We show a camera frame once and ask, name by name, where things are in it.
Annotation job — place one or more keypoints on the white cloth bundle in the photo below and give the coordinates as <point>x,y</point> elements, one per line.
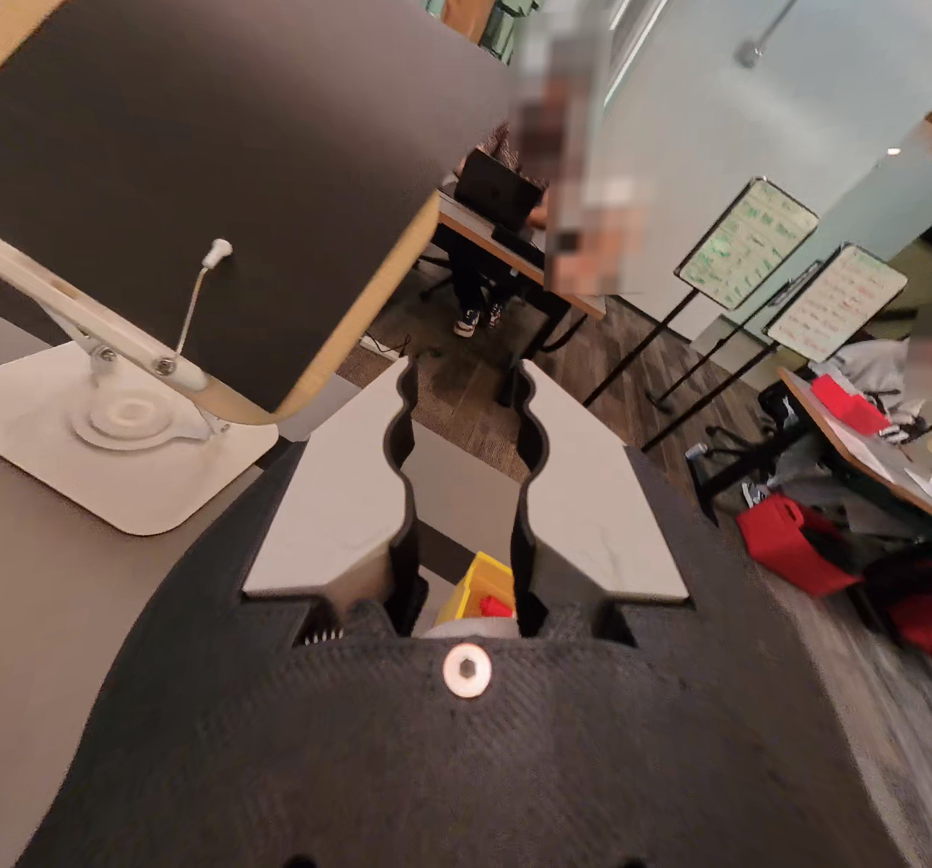
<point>874,366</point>

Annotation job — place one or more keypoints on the green-marked whiteboard on stand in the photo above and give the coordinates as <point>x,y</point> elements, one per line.
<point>743,242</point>

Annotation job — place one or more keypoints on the dark-faced wooden stand board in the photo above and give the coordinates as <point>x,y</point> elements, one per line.
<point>218,118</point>

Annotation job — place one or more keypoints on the red-marked whiteboard on stand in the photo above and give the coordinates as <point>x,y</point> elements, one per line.
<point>837,300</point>

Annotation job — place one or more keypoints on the wooden office desk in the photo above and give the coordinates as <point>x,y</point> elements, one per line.
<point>495,242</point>

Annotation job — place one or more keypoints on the black laptop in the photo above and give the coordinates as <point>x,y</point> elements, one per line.
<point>499,191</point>

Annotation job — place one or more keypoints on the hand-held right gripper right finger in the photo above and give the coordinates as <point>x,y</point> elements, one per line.
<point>604,504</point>

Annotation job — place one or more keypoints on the small red cube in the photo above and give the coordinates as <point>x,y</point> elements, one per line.
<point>495,606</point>

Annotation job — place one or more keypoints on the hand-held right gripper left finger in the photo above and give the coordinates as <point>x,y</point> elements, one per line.
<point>335,489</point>

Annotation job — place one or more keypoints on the yellow plastic bin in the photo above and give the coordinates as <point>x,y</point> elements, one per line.
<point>473,577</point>

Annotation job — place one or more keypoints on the wooden side table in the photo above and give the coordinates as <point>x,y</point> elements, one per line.
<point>859,460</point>

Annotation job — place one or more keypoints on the red plastic bin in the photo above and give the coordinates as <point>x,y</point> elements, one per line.
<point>786,540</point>

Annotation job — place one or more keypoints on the grey wall conduit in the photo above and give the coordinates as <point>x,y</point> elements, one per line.
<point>786,2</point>

